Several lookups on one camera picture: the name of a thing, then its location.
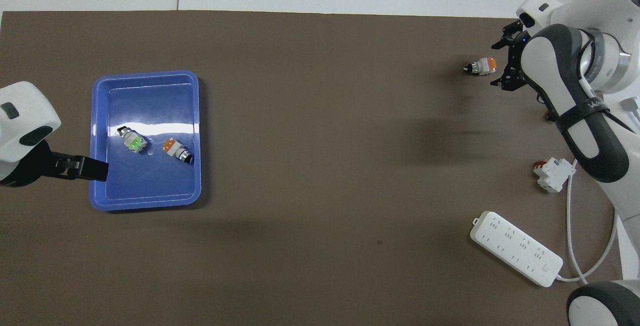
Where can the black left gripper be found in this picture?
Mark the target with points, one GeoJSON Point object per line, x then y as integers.
{"type": "Point", "coordinates": [35, 166]}

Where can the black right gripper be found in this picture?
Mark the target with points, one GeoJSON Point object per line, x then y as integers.
{"type": "Point", "coordinates": [519, 46]}

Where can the orange switch with black knob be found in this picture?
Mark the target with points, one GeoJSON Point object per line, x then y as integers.
{"type": "Point", "coordinates": [482, 66]}

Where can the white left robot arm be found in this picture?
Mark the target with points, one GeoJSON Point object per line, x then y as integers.
{"type": "Point", "coordinates": [25, 116]}

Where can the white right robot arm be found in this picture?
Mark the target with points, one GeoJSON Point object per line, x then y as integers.
{"type": "Point", "coordinates": [575, 96]}

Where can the blue plastic tray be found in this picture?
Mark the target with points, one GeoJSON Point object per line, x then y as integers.
{"type": "Point", "coordinates": [145, 186]}

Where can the white breaker with red terminals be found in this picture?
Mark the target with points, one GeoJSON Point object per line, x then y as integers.
{"type": "Point", "coordinates": [554, 173]}

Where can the white plug connector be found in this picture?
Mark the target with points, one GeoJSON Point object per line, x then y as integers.
{"type": "Point", "coordinates": [631, 106]}

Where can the white power strip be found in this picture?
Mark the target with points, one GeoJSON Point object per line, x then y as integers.
{"type": "Point", "coordinates": [515, 247]}

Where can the brown table mat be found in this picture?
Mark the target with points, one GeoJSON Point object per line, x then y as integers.
{"type": "Point", "coordinates": [325, 116]}

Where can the green push button switch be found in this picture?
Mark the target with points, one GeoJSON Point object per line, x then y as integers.
{"type": "Point", "coordinates": [134, 142]}

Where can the orange push button switch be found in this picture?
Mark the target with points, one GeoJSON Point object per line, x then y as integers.
{"type": "Point", "coordinates": [174, 148]}

